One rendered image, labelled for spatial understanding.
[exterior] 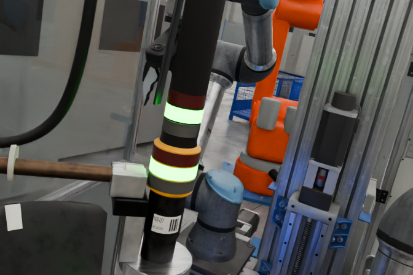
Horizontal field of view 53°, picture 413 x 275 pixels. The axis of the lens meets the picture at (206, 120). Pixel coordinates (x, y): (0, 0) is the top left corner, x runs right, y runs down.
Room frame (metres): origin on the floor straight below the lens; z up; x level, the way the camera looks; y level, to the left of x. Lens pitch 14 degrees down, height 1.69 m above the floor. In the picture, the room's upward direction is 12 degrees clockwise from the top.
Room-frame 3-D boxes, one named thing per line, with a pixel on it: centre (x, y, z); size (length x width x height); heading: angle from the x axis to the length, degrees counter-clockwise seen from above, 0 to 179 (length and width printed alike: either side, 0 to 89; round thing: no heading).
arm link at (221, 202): (1.12, -0.08, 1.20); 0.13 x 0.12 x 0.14; 75
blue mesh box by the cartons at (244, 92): (7.65, -1.08, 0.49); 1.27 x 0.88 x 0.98; 147
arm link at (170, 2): (0.94, 0.10, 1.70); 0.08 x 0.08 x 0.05
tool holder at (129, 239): (0.36, 0.03, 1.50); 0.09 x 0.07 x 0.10; 107
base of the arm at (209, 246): (1.12, -0.09, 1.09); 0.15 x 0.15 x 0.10
